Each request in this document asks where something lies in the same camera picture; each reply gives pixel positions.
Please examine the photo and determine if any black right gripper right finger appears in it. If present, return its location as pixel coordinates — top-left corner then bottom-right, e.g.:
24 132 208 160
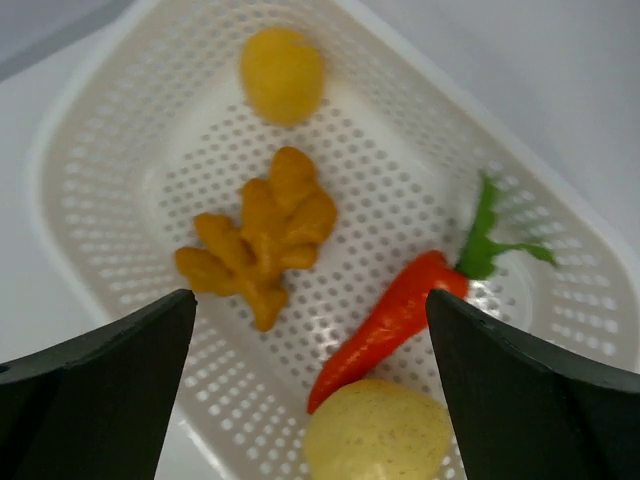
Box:
426 290 639 479

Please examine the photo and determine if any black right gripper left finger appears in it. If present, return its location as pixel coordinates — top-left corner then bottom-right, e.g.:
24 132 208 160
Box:
1 289 197 479

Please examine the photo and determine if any yellow fake pear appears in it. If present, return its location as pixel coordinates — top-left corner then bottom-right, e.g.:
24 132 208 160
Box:
303 379 453 480

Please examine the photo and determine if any fake carrot with green leaves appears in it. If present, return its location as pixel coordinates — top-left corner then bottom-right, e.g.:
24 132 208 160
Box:
307 173 558 414

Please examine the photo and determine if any orange fake fruit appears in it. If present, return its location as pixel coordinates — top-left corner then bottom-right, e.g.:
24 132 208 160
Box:
174 146 337 332

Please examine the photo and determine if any yellow fake lemon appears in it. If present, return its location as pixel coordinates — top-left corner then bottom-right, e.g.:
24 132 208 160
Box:
239 26 326 127

